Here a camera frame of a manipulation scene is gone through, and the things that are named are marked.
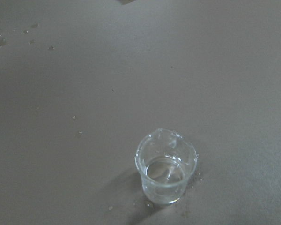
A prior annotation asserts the clear glass beaker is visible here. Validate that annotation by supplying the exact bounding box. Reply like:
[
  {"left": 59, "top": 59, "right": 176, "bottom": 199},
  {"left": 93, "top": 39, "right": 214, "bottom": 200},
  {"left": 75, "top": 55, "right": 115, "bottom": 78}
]
[{"left": 134, "top": 128, "right": 198, "bottom": 205}]

